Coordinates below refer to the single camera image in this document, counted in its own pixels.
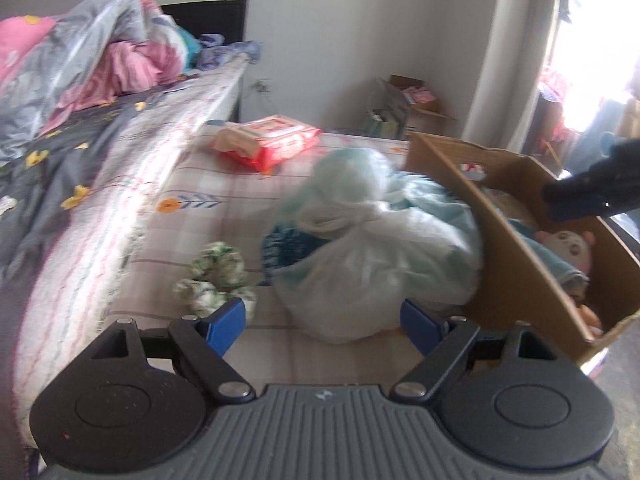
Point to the window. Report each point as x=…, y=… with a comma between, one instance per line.
x=590, y=35

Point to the lavender blue cloth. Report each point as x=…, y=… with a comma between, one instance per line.
x=225, y=55

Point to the brown cardboard box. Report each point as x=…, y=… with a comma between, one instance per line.
x=520, y=285

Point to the green paper bag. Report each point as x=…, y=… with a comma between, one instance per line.
x=382, y=120

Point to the pale green plastic bag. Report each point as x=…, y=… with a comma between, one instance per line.
x=380, y=270

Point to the open cardboard box with packets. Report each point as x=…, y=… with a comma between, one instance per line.
x=425, y=112

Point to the pink packet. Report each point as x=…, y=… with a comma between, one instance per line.
x=419, y=95

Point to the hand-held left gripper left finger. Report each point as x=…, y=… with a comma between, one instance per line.
x=225, y=322

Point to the pink and grey quilt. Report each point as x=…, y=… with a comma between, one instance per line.
x=85, y=60

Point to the checked bedsheet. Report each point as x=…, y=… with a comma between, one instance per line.
x=215, y=180

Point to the blue bandage box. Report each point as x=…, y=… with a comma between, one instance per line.
x=282, y=252

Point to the pink plush toy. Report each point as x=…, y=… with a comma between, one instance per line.
x=567, y=250

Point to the black headboard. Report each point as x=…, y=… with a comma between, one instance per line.
x=215, y=17

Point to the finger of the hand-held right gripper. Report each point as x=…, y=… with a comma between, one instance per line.
x=580, y=187
x=580, y=208

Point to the wall power outlet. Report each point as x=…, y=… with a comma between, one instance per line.
x=262, y=86

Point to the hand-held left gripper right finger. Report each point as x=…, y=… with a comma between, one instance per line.
x=417, y=322

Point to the red wet wipes pack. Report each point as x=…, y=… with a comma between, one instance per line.
x=270, y=142

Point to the green scrunchie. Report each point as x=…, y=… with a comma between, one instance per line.
x=217, y=260
x=200, y=297

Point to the light blue cloth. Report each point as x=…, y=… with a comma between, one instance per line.
x=542, y=260

